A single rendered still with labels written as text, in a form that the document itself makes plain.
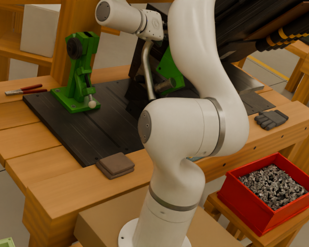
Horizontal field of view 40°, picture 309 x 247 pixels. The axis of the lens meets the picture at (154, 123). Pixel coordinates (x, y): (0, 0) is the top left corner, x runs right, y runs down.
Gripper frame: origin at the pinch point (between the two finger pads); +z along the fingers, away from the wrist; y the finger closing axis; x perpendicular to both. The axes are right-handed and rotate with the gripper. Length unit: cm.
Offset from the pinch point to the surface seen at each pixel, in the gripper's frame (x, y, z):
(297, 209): -26, -69, 29
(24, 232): 107, -70, 6
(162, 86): 4.0, -19.4, -0.7
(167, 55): 2.4, -7.8, 2.8
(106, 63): 182, 61, 158
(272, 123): -12, -34, 53
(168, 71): 2.9, -13.9, 2.9
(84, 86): 25.3, -16.2, -18.7
